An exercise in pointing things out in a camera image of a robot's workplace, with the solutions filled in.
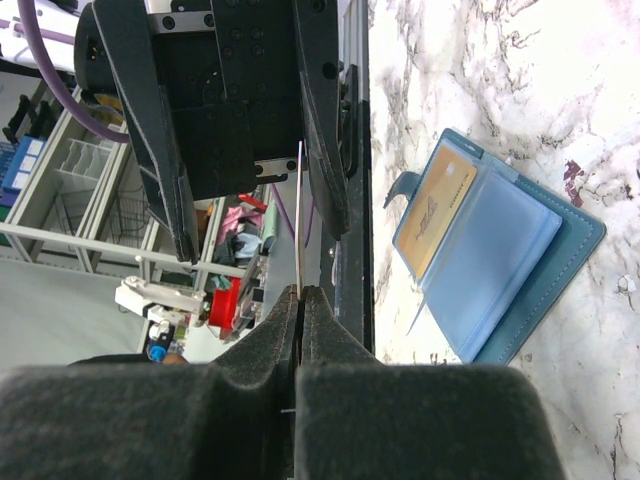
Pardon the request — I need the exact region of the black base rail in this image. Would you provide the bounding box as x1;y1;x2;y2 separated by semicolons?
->
320;1;375;353

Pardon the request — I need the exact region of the blue leather card holder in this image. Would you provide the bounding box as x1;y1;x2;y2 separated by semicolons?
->
386;129;606;365

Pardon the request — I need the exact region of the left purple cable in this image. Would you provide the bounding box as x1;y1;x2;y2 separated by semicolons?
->
16;0;131;143

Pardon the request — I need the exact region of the person in black shirt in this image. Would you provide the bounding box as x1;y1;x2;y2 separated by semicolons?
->
71;353;188;366

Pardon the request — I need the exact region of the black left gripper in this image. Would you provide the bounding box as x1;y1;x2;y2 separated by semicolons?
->
74;1;350;264

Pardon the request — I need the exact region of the red white teleoperation device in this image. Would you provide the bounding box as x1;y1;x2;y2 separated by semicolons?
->
115;276;264;350

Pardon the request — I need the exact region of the mint green card holder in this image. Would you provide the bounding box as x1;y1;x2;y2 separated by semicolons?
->
261;202;279;254

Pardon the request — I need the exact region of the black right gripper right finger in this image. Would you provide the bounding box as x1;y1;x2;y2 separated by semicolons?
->
294;287;564;479

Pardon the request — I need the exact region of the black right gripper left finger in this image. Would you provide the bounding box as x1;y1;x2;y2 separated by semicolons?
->
1;286;299;479

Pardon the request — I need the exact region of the grey metal shelving unit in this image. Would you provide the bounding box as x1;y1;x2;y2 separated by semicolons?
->
1;74;258;291

